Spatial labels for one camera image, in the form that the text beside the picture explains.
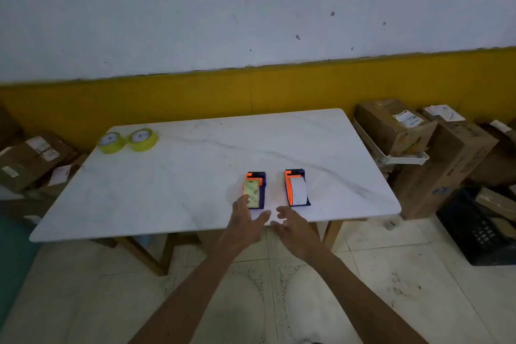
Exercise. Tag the person's right hand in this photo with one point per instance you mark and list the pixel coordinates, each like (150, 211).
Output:
(300, 237)

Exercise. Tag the cardboard box with white labels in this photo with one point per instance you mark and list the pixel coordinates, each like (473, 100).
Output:
(28, 162)

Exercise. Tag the black plastic crate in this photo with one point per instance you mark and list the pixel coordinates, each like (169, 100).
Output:
(475, 235)

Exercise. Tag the dark cardboard box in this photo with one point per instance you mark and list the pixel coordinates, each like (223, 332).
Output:
(498, 154)

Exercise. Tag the person's right thumb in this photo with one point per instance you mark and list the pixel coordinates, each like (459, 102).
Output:
(277, 227)

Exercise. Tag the small labelled cardboard box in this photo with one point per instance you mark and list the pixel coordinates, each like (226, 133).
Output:
(387, 126)

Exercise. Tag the cardboard pieces in crate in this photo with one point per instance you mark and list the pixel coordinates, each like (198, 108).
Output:
(496, 200)

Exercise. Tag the blue orange dispenser, white tape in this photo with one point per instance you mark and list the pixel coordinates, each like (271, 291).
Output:
(297, 190)

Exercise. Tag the flat cardboard box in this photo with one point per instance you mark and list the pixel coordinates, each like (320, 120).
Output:
(60, 178)

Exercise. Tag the large tall cardboard box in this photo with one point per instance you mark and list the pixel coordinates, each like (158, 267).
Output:
(447, 162)

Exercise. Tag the person's left hand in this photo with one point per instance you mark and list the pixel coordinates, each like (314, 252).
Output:
(242, 229)

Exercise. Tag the wooden table leg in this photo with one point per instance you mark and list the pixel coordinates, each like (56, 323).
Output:
(151, 257)
(332, 235)

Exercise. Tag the yellow-green tape roll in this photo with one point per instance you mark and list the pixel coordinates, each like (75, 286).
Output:
(142, 139)
(111, 143)

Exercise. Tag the person's left forearm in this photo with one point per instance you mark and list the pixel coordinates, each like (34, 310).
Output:
(193, 295)

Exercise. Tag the person's left thumb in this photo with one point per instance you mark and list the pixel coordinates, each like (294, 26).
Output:
(262, 218)

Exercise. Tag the white plastic tray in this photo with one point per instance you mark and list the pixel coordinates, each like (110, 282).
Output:
(399, 159)

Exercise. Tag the blue orange dispenser, green tape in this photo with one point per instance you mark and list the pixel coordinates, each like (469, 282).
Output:
(258, 184)

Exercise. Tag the person's right forearm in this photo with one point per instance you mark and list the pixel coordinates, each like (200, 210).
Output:
(354, 299)

